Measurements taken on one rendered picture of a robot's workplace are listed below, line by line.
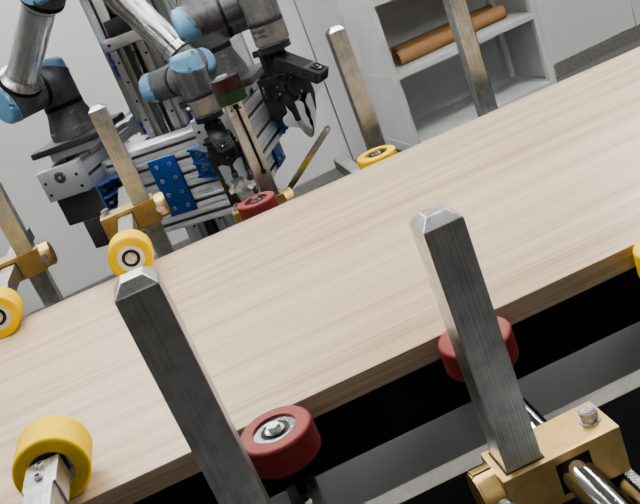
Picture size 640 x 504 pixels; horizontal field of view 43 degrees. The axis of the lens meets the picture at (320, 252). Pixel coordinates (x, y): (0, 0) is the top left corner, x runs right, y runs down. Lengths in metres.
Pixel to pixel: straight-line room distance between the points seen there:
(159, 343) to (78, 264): 3.88
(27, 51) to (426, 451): 1.66
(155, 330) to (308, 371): 0.36
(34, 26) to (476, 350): 1.77
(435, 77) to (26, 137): 2.25
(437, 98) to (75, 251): 2.19
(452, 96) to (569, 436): 4.21
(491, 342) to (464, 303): 0.04
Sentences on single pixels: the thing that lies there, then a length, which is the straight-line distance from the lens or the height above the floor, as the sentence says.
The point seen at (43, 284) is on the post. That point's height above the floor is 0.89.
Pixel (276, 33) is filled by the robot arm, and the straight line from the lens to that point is 1.75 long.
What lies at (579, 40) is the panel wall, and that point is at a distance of 5.35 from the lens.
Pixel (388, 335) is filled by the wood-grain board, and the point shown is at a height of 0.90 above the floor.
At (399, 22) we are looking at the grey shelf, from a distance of 4.74.
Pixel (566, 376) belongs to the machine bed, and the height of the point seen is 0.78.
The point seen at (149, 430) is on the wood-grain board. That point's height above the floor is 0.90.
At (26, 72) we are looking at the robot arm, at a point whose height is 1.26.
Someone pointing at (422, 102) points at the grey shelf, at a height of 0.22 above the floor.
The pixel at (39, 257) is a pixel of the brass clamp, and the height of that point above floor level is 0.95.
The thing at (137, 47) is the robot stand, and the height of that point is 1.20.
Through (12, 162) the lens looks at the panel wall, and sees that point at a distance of 4.38.
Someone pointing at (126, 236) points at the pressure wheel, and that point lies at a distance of 1.48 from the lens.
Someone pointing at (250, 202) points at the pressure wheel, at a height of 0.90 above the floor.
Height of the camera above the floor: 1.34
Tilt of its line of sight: 21 degrees down
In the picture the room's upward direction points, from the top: 22 degrees counter-clockwise
